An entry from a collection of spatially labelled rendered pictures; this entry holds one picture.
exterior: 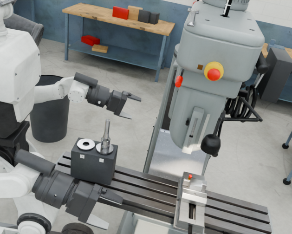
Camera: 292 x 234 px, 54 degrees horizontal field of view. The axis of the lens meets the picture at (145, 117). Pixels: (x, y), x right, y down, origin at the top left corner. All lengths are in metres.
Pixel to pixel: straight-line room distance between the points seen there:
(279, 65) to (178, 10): 4.11
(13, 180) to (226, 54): 0.70
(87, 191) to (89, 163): 0.74
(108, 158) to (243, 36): 0.87
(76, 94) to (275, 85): 0.90
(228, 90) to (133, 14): 4.09
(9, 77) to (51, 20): 5.40
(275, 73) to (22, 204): 1.22
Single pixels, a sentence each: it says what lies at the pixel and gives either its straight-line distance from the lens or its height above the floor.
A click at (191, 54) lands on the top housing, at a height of 1.79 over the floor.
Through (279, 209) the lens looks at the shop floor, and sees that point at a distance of 3.31.
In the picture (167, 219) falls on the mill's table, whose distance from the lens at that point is 1.57.
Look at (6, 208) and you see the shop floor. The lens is 2.76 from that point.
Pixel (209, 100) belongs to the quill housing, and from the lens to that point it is 1.14.
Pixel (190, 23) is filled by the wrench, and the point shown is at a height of 1.90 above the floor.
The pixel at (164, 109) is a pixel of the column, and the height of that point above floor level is 1.23.
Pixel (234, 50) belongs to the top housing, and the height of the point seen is 1.84.
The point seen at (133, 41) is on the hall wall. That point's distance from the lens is 5.69.
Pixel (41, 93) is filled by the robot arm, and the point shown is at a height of 1.48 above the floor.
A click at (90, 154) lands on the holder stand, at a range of 1.47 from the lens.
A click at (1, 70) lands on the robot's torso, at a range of 0.86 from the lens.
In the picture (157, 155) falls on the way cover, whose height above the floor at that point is 0.95.
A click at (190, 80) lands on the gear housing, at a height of 1.67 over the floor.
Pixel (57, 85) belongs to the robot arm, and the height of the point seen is 1.51.
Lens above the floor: 2.08
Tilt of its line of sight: 32 degrees down
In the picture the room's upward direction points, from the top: 11 degrees clockwise
